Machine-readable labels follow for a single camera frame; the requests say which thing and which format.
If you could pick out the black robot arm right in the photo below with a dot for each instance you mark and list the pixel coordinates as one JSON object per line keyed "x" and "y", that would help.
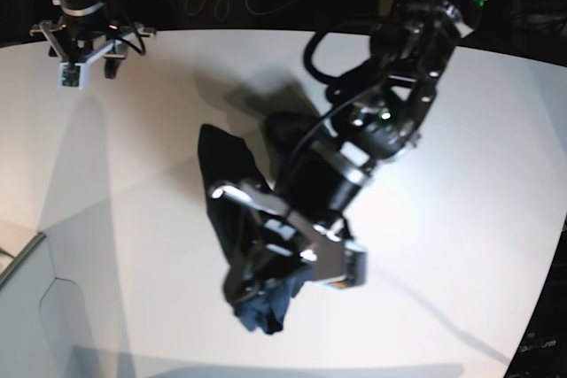
{"x": 82, "y": 35}

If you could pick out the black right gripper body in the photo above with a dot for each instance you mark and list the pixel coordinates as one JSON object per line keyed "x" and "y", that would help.
{"x": 84, "y": 21}

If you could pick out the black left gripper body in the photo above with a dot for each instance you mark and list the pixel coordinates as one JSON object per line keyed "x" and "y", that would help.
{"x": 259, "y": 260}

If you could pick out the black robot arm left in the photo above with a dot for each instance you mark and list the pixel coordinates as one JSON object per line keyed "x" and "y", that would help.
{"x": 375, "y": 116}

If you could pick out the dark navy t-shirt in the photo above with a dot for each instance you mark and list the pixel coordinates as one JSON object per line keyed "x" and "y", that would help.
{"x": 223, "y": 157}

